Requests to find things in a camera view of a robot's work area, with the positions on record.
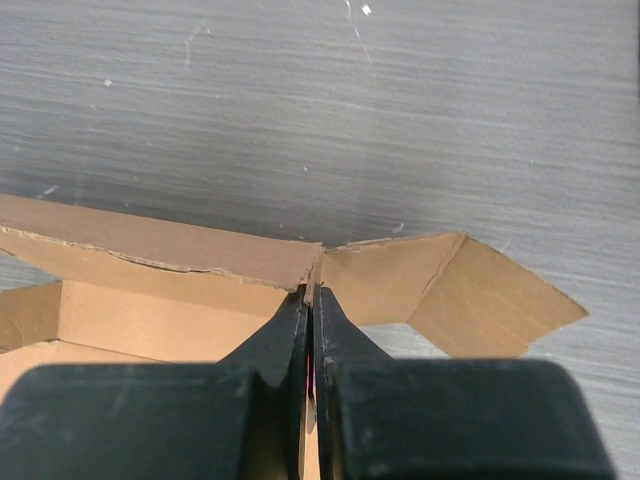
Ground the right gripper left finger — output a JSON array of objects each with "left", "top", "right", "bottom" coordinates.
[{"left": 1, "top": 291, "right": 309, "bottom": 479}]

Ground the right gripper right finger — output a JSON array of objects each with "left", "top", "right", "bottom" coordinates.
[{"left": 312, "top": 287, "right": 616, "bottom": 479}]

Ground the brown cardboard box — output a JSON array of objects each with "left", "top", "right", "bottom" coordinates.
[{"left": 1, "top": 195, "right": 587, "bottom": 387}]

